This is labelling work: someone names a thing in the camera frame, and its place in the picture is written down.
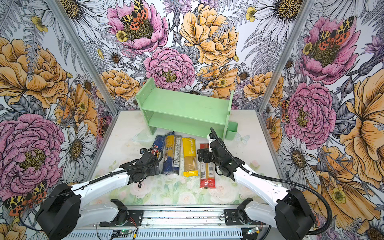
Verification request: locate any green circuit board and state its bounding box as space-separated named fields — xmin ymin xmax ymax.
xmin=111 ymin=229 xmax=131 ymax=240

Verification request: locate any aluminium front rail base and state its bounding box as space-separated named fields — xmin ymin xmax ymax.
xmin=64 ymin=205 xmax=269 ymax=240

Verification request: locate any aluminium right corner post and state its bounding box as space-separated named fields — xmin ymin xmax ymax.
xmin=257 ymin=0 xmax=315 ymax=115

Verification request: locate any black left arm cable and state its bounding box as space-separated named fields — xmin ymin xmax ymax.
xmin=17 ymin=146 xmax=165 ymax=232

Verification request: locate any green two-tier shelf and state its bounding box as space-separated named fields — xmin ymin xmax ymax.
xmin=136 ymin=79 xmax=234 ymax=139

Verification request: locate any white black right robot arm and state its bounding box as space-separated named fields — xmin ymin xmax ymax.
xmin=197 ymin=140 xmax=316 ymax=240

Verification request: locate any red spaghetti bag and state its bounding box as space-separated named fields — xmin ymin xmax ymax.
xmin=197 ymin=144 xmax=216 ymax=189

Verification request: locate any aluminium left corner post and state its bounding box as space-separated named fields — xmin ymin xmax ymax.
xmin=47 ymin=1 xmax=119 ymax=116

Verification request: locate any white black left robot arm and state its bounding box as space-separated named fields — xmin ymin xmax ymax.
xmin=35 ymin=148 xmax=164 ymax=240

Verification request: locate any yellow spaghetti bag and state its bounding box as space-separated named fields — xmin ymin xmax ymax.
xmin=182 ymin=137 xmax=199 ymax=177

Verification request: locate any aluminium corner post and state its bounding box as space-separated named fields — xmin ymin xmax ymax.
xmin=257 ymin=0 xmax=315 ymax=115
xmin=47 ymin=1 xmax=119 ymax=116

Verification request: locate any green plastic cup holder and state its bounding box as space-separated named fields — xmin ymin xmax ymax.
xmin=226 ymin=121 xmax=238 ymax=141

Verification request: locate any clear labelled spaghetti bag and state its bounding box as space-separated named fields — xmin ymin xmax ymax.
xmin=173 ymin=136 xmax=182 ymax=175

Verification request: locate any black corrugated right cable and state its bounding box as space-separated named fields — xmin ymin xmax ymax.
xmin=209 ymin=127 xmax=333 ymax=236

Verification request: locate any blue Barilla spaghetti box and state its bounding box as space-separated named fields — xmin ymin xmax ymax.
xmin=151 ymin=135 xmax=166 ymax=157

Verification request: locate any clear plastic lid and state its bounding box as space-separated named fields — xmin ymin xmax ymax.
xmin=132 ymin=130 xmax=155 ymax=144

